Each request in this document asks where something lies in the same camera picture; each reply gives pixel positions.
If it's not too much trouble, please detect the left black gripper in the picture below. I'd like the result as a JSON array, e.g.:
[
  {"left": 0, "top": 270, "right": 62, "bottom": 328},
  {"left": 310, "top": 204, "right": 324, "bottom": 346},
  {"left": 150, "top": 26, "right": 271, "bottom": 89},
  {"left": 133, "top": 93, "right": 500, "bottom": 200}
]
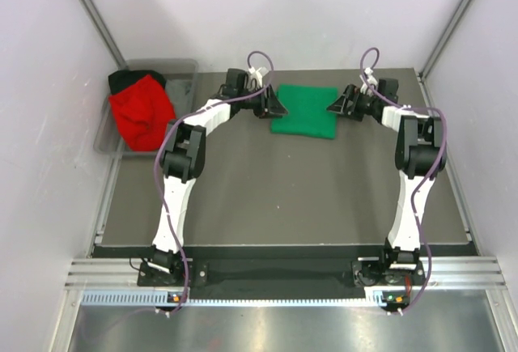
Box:
[{"left": 237, "top": 83, "right": 288, "bottom": 118}]

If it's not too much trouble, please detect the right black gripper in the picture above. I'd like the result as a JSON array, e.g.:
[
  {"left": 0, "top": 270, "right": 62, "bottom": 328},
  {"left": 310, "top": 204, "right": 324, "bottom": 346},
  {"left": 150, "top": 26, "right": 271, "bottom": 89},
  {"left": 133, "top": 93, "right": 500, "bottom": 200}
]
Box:
[{"left": 326, "top": 85, "right": 380, "bottom": 122}]

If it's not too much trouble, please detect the green t-shirt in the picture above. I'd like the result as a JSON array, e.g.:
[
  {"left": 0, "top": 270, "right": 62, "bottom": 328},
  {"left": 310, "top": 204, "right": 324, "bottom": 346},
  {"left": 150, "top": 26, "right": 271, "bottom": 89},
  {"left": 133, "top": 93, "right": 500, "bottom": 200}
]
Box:
[{"left": 270, "top": 84, "right": 338, "bottom": 140}]

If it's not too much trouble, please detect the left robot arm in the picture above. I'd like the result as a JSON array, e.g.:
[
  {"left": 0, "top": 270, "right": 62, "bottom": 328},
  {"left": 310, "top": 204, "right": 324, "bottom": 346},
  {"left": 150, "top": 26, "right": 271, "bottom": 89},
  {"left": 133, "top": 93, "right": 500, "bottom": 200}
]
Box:
[{"left": 148, "top": 66, "right": 287, "bottom": 285}]

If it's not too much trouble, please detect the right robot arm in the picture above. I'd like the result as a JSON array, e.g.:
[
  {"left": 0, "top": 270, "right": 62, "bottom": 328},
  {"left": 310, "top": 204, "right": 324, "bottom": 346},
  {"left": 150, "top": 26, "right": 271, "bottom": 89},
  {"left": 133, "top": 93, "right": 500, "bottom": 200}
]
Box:
[{"left": 327, "top": 78, "right": 447, "bottom": 286}]

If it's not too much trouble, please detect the red t-shirt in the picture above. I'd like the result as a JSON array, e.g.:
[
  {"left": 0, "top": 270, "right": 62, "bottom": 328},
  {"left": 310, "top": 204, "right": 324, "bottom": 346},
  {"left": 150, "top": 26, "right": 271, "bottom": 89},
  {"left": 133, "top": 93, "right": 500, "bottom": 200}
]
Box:
[{"left": 108, "top": 74, "right": 176, "bottom": 152}]

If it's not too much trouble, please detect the black t-shirt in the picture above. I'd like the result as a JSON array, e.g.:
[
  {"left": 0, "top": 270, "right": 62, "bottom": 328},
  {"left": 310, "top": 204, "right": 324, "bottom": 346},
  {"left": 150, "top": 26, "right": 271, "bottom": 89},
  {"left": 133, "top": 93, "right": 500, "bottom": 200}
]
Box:
[{"left": 108, "top": 70, "right": 167, "bottom": 95}]

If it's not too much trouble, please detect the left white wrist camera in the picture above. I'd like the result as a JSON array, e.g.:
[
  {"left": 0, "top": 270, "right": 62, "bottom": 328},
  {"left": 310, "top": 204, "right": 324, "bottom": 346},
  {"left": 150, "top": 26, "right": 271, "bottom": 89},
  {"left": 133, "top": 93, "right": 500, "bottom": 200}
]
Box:
[{"left": 248, "top": 66, "right": 269, "bottom": 90}]

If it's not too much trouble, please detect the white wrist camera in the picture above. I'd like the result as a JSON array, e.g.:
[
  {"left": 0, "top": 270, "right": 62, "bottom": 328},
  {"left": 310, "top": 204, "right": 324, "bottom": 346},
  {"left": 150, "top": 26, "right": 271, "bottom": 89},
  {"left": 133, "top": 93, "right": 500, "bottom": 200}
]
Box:
[
  {"left": 248, "top": 66, "right": 269, "bottom": 90},
  {"left": 360, "top": 67, "right": 378, "bottom": 96}
]

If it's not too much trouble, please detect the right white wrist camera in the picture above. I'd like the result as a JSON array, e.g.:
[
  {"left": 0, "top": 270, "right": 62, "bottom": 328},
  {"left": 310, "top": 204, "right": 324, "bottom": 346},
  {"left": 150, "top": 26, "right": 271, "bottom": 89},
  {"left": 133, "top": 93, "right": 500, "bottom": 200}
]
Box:
[{"left": 360, "top": 67, "right": 378, "bottom": 96}]

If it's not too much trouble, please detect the left aluminium frame post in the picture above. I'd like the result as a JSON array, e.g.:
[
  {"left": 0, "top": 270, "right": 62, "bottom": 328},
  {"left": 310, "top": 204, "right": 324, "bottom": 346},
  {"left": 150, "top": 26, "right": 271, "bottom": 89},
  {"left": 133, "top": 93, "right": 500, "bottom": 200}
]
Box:
[{"left": 79, "top": 0, "right": 127, "bottom": 69}]

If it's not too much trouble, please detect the aluminium frame post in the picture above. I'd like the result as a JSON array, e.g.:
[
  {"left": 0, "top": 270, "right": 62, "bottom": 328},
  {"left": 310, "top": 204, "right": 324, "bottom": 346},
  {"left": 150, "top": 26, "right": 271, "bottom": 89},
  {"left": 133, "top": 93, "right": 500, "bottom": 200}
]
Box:
[
  {"left": 418, "top": 0, "right": 474, "bottom": 81},
  {"left": 79, "top": 0, "right": 127, "bottom": 69}
]

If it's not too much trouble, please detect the right aluminium frame post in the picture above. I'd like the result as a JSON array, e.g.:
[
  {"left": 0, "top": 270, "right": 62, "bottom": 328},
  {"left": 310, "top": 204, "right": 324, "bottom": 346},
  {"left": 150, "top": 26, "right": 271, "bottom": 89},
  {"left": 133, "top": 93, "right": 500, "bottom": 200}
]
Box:
[{"left": 418, "top": 0, "right": 474, "bottom": 81}]

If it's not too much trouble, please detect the slotted grey cable duct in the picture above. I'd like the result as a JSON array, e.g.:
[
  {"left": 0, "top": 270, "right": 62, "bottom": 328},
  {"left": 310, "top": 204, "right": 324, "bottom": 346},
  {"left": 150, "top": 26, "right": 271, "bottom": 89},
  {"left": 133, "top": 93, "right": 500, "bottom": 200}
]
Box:
[{"left": 81, "top": 289, "right": 410, "bottom": 308}]

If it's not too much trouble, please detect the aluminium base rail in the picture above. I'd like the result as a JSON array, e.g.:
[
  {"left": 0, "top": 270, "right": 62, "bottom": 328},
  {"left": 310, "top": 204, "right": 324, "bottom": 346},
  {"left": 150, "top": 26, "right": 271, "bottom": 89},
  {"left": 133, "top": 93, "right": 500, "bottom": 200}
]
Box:
[{"left": 66, "top": 257, "right": 506, "bottom": 290}]

